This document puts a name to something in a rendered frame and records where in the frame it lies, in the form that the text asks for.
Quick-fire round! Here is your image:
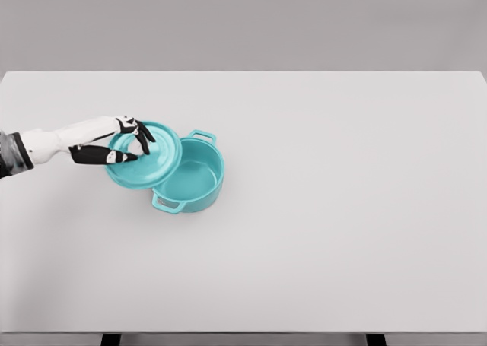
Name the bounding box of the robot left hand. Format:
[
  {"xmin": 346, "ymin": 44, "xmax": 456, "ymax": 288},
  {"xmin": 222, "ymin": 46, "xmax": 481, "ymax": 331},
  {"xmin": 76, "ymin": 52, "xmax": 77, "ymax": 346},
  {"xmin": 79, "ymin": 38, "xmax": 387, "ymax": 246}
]
[{"xmin": 56, "ymin": 115, "xmax": 157, "ymax": 167}]

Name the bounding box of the teal pot lid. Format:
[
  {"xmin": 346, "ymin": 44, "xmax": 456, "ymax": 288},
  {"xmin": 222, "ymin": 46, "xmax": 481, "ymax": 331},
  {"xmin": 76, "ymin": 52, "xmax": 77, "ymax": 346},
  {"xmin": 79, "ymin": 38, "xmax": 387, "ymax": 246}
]
[{"xmin": 103, "ymin": 120, "xmax": 183, "ymax": 190}]

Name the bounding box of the teal pot with handles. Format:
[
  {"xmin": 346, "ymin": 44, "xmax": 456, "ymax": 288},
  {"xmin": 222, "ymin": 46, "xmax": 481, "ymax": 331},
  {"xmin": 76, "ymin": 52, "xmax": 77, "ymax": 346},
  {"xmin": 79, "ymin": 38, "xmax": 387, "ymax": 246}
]
[{"xmin": 151, "ymin": 129, "xmax": 225, "ymax": 214}]

